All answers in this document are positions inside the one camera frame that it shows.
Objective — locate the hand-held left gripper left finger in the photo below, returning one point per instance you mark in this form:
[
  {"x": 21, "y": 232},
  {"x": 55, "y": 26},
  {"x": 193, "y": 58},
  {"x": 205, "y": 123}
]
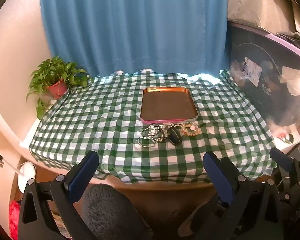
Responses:
[{"x": 83, "y": 172}]

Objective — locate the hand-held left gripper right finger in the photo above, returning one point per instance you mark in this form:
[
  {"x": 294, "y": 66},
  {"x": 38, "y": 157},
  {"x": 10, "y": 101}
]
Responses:
[{"x": 218, "y": 175}]

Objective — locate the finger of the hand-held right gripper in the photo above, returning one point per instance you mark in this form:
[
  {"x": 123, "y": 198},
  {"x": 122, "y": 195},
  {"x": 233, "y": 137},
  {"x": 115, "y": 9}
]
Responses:
[{"x": 285, "y": 162}]

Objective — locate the black smartwatch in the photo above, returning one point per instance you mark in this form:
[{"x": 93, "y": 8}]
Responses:
[{"x": 174, "y": 137}]

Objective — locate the silver wavy bangle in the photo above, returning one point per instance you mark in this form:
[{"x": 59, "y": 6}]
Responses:
[{"x": 157, "y": 127}]

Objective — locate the orange metal tray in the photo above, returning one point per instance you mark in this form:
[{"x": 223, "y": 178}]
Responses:
[{"x": 167, "y": 105}]

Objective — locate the green checkered tablecloth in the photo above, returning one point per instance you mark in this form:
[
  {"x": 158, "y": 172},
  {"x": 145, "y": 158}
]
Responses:
[{"x": 90, "y": 130}]

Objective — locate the grey seat cushion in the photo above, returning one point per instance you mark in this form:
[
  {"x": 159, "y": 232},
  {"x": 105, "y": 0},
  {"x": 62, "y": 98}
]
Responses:
[{"x": 107, "y": 212}]

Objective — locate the white round device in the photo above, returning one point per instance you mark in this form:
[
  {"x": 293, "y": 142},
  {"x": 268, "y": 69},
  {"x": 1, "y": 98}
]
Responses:
[{"x": 27, "y": 172}]

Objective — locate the white crumpled bag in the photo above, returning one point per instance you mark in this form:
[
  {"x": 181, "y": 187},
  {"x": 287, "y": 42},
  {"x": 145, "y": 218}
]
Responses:
[{"x": 295, "y": 80}]

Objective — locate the red cloth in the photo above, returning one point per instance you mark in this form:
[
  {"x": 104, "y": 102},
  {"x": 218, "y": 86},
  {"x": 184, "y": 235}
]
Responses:
[{"x": 13, "y": 217}]

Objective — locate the potted green plant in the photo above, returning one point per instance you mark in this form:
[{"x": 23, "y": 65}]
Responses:
[{"x": 57, "y": 88}]

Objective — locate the paper label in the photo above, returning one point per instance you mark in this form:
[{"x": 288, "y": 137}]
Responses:
[{"x": 252, "y": 70}]

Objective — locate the blue curtain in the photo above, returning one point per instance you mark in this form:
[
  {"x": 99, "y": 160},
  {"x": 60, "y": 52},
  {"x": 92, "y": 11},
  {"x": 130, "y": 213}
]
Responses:
[{"x": 127, "y": 25}]

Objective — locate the grey cover cloth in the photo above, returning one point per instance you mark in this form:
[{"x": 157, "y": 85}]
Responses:
[{"x": 252, "y": 2}]

